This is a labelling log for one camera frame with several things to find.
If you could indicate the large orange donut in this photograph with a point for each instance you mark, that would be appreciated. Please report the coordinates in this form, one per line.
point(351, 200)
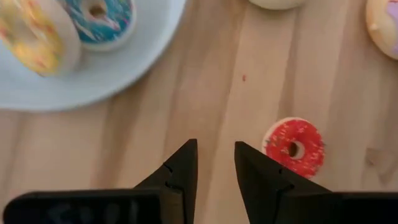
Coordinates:
point(276, 3)

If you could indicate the small red sprinkled donut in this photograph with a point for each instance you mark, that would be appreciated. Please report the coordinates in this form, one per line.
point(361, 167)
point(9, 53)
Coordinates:
point(308, 133)

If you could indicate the small orange yellow donut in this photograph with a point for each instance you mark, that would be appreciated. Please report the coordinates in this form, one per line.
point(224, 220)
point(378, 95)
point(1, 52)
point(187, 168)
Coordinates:
point(31, 37)

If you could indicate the light blue plate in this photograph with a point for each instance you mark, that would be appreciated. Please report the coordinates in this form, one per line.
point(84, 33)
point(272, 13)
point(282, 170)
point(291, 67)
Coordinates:
point(109, 71)

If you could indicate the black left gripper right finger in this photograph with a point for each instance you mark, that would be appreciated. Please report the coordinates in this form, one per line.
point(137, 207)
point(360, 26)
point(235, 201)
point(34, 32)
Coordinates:
point(267, 193)

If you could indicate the small blue sprinkled donut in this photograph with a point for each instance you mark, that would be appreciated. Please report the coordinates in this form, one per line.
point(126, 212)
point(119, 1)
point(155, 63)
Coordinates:
point(115, 25)

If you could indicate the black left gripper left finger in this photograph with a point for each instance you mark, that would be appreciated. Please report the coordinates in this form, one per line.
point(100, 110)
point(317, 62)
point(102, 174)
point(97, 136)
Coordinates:
point(174, 199)

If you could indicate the large purple striped donut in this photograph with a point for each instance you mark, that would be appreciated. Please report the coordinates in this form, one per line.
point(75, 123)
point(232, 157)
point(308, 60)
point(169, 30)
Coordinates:
point(381, 34)

